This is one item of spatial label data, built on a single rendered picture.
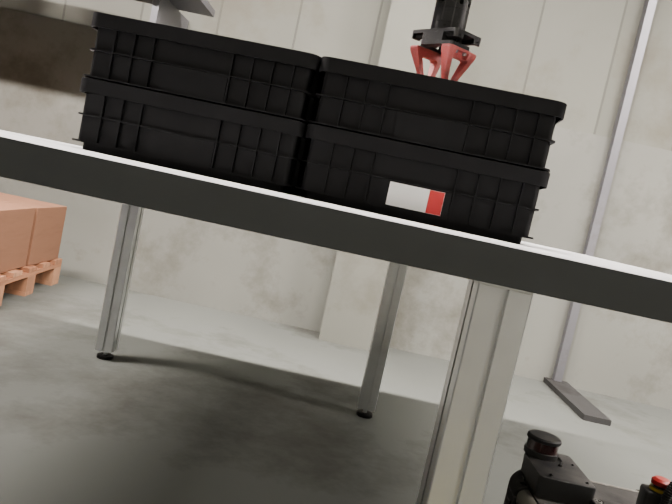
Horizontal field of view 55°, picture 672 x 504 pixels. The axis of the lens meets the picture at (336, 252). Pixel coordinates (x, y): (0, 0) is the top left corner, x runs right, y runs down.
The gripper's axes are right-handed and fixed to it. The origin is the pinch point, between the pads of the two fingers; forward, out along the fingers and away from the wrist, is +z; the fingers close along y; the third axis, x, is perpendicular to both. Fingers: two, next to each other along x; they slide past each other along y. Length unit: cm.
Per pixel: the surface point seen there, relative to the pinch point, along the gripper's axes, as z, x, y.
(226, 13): -52, 77, -233
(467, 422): 41, -23, 38
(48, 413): 93, -27, -87
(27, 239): 72, -5, -217
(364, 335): 93, 139, -147
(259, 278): 79, 106, -200
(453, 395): 38, -24, 36
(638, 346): 73, 257, -68
